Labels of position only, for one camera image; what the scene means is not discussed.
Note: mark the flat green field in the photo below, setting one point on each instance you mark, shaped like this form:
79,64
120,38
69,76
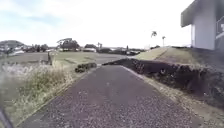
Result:
78,57

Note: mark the dark hedge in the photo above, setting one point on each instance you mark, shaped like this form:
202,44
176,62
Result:
116,51

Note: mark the tall dry grass verge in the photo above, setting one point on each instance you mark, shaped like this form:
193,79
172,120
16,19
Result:
40,83

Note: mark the low dark bush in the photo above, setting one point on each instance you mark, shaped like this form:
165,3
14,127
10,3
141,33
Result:
85,67

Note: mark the dark asphalt path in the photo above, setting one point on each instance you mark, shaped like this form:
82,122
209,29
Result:
110,100

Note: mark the dark post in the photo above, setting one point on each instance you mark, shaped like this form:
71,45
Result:
49,58

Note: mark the low building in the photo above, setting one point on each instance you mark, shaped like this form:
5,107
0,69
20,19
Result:
89,48

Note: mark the grass slope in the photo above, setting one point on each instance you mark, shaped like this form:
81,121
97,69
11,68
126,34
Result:
166,55

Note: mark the palm tree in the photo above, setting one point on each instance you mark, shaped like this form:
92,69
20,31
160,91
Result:
153,33
163,39

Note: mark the dark rock wall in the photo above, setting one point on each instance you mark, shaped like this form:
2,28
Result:
186,78

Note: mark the broad dark tree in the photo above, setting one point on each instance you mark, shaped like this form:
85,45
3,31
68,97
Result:
69,44

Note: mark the grey building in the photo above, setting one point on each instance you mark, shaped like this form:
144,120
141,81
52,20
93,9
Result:
205,26

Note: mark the wooded hill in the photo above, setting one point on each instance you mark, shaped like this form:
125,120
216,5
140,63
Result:
11,44

